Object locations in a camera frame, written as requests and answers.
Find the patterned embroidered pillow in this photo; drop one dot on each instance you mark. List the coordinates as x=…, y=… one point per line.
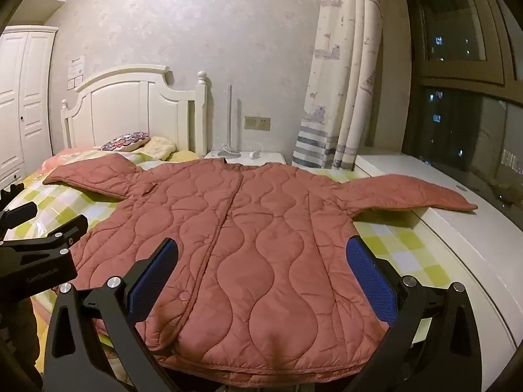
x=122, y=141

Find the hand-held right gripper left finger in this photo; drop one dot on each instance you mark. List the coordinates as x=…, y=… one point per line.
x=155, y=277

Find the cream quilted pillow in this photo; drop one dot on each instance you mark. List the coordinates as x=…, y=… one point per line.
x=161, y=147

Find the rust quilted jacket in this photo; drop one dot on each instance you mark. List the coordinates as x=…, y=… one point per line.
x=265, y=232

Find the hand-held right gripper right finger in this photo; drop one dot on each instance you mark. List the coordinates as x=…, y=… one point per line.
x=367, y=273

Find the person's left forearm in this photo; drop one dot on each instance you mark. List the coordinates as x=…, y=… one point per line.
x=18, y=335

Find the yellow pillow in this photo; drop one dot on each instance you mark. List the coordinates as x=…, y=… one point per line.
x=184, y=156

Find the white wardrobe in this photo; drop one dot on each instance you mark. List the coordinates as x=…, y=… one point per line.
x=20, y=102

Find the boat print curtain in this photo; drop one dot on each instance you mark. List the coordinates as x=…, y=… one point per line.
x=347, y=69

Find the gold wall socket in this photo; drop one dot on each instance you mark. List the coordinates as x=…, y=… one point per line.
x=257, y=123

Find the slim grey desk lamp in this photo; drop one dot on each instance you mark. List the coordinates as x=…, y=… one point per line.
x=229, y=122

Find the white nightstand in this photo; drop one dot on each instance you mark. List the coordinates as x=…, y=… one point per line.
x=271, y=157

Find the dark bay window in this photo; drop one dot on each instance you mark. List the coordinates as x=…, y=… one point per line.
x=461, y=90

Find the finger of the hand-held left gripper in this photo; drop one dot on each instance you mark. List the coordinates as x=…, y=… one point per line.
x=57, y=239
x=20, y=214

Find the white wooden bed headboard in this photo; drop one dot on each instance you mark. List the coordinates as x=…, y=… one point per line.
x=122, y=110

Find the green checkered plastic bed cover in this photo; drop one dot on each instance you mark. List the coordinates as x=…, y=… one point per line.
x=53, y=202

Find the white paper wall notice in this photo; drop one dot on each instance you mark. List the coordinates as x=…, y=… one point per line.
x=77, y=65

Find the white window sill bench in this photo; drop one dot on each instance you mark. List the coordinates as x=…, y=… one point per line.
x=470, y=245

